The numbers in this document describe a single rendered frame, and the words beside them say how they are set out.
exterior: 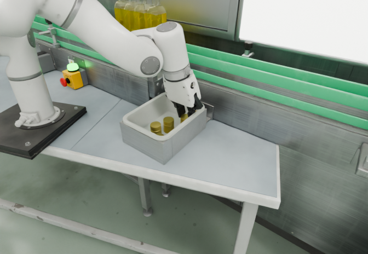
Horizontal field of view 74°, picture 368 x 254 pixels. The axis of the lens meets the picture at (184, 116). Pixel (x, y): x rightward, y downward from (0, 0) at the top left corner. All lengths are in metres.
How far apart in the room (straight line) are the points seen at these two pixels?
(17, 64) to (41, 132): 0.21
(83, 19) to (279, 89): 0.53
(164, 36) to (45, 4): 0.24
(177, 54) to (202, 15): 0.41
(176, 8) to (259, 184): 0.73
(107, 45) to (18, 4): 0.15
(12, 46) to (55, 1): 0.35
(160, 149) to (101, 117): 0.34
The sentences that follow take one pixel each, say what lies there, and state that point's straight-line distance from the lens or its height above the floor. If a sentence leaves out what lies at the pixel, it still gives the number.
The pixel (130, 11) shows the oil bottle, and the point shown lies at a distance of 1.03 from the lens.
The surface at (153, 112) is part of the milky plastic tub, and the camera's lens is 0.84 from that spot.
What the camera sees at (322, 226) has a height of 0.26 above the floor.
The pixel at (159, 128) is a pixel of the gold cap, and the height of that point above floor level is 0.81.
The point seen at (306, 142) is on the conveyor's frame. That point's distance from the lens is 0.79.
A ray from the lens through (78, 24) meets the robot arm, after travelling 0.54.
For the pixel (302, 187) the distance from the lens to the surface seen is 1.19.
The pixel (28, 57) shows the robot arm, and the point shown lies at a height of 1.00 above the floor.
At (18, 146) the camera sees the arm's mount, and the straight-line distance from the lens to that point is 0.86.
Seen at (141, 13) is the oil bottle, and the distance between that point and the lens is 0.98.
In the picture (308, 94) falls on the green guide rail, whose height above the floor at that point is 0.94.
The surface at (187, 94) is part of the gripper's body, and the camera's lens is 0.68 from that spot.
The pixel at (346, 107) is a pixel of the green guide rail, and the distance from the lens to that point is 0.74.
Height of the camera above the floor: 1.25
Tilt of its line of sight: 34 degrees down
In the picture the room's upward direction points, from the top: straight up
